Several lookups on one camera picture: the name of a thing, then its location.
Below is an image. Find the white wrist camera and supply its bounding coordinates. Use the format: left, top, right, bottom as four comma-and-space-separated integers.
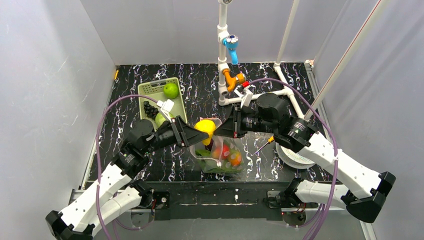
156, 99, 174, 122
234, 81, 253, 107

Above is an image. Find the green lime toy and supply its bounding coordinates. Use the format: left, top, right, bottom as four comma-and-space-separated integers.
162, 83, 180, 100

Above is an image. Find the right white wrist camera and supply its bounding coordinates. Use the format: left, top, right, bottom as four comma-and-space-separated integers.
234, 81, 253, 107

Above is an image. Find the yellow handled screwdriver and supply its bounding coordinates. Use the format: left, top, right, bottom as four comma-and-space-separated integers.
254, 136, 275, 155

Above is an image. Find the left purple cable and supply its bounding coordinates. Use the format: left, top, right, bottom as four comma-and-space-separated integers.
95, 94, 160, 240

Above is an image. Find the orange faucet valve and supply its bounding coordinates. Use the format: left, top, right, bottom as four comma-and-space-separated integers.
221, 68, 246, 92

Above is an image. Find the white pvc pipe frame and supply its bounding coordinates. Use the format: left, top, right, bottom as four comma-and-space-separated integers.
216, 0, 392, 123

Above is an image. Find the white round perforated plate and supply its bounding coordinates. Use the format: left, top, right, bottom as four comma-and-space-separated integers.
275, 143, 316, 170

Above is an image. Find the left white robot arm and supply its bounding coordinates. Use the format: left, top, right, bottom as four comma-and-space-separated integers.
45, 116, 209, 240

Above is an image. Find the purple cable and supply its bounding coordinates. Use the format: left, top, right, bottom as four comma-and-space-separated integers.
248, 77, 339, 240
95, 94, 160, 240

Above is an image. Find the clear zip top bag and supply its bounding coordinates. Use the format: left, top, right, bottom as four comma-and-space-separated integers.
189, 117, 245, 175

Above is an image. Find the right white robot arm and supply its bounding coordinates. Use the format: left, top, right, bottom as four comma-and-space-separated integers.
214, 93, 396, 223

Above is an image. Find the black grapes toy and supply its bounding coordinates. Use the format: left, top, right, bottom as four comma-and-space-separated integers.
142, 100, 159, 120

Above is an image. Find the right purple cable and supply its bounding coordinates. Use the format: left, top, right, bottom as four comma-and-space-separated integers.
248, 77, 339, 240

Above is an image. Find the blue faucet valve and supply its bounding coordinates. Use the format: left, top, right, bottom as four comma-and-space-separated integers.
221, 34, 239, 65

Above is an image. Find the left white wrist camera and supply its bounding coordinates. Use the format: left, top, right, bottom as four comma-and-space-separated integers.
156, 99, 174, 122

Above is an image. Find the red pepper toy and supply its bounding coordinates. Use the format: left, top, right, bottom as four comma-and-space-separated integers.
210, 144, 231, 160

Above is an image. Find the orange toy fruit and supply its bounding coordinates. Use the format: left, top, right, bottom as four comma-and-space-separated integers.
227, 151, 242, 167

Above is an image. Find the yellow pear toy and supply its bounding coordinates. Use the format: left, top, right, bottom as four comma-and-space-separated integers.
194, 119, 216, 146

